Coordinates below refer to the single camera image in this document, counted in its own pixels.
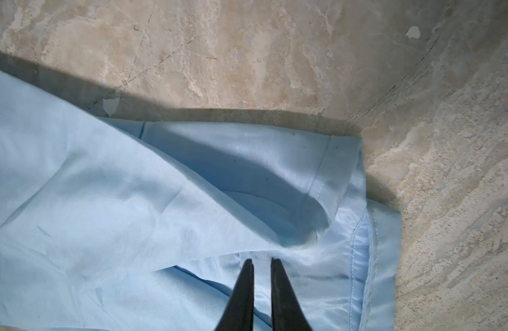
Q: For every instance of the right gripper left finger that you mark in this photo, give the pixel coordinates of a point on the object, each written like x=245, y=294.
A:
x=239, y=312

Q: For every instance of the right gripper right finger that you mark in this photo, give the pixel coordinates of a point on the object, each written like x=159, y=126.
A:
x=286, y=312

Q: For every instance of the light blue long sleeve shirt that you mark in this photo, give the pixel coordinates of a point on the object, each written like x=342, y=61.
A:
x=109, y=224

